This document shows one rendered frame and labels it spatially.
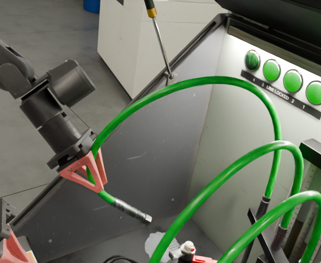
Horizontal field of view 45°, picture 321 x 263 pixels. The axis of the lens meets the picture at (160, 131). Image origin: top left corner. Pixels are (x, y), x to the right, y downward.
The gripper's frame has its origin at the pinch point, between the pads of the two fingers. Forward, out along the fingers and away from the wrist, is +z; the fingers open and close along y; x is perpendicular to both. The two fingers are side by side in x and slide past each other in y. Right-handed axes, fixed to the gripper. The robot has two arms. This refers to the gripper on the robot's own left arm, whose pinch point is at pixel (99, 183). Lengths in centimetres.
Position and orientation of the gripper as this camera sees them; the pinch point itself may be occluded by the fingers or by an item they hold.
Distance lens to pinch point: 72.9
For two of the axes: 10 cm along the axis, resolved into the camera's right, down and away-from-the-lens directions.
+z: 5.7, 8.0, 1.9
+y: 0.9, -2.9, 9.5
